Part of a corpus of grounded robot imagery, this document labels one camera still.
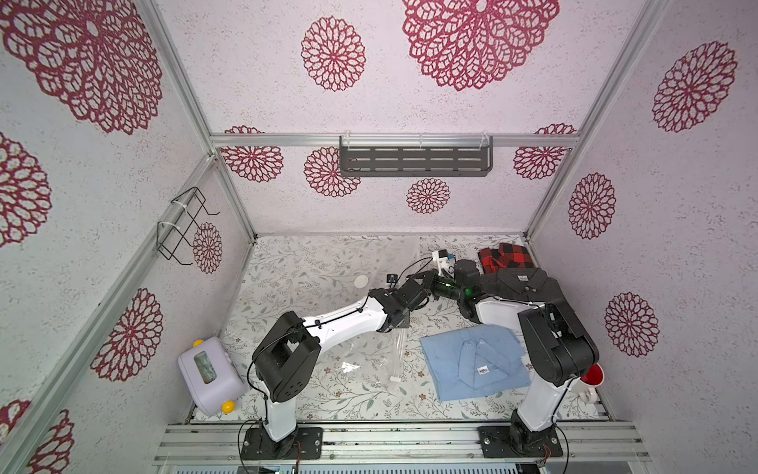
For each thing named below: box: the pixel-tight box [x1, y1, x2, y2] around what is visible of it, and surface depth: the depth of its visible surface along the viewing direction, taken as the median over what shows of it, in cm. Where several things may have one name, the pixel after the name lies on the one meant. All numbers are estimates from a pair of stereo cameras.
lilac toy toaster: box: [177, 336, 248, 417], surface depth 77 cm
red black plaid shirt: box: [477, 242, 535, 275], surface depth 112 cm
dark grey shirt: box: [479, 267, 578, 317], surface depth 102 cm
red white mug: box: [578, 362, 606, 403], surface depth 78 cm
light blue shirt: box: [419, 323, 531, 402], surface depth 87 cm
